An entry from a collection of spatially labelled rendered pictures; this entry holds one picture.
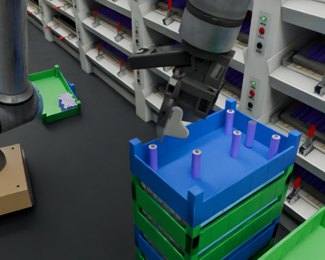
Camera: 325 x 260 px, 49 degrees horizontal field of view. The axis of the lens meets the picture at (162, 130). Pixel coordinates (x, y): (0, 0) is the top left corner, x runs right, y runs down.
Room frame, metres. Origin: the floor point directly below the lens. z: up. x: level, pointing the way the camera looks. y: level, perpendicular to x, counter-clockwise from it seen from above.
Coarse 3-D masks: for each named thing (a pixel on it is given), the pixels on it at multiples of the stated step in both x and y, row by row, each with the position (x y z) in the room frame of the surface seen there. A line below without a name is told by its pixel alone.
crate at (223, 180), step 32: (192, 128) 0.70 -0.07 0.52; (256, 128) 0.70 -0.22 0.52; (160, 160) 0.62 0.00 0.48; (224, 160) 0.62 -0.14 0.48; (256, 160) 0.62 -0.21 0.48; (288, 160) 0.60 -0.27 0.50; (160, 192) 0.51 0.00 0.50; (192, 192) 0.44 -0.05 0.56; (224, 192) 0.48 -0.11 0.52; (192, 224) 0.44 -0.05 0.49
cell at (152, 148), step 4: (152, 144) 0.59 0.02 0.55; (152, 148) 0.58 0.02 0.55; (156, 148) 0.58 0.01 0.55; (152, 152) 0.58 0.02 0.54; (156, 152) 0.58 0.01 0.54; (152, 156) 0.58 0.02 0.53; (156, 156) 0.58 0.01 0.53; (152, 160) 0.58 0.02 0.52; (156, 160) 0.58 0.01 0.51; (152, 164) 0.58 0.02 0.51; (156, 164) 0.58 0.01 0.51; (152, 168) 0.58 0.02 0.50; (156, 168) 0.58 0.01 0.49
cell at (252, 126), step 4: (252, 120) 0.69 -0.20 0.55; (248, 124) 0.68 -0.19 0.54; (252, 124) 0.67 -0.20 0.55; (248, 128) 0.67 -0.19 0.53; (252, 128) 0.67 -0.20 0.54; (248, 132) 0.67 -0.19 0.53; (252, 132) 0.67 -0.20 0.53; (248, 136) 0.67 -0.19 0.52; (252, 136) 0.67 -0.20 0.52; (248, 140) 0.67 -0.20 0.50; (252, 140) 0.67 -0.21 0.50; (248, 144) 0.67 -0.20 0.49; (252, 144) 0.67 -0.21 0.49
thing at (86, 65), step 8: (72, 0) 2.19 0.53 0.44; (80, 0) 2.13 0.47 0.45; (88, 0) 2.15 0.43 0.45; (80, 8) 2.12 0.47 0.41; (80, 24) 2.13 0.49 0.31; (80, 32) 2.14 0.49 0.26; (88, 32) 2.14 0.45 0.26; (88, 40) 2.14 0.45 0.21; (80, 48) 2.17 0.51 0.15; (80, 56) 2.18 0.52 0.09; (88, 64) 2.13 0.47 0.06; (88, 72) 2.12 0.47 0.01
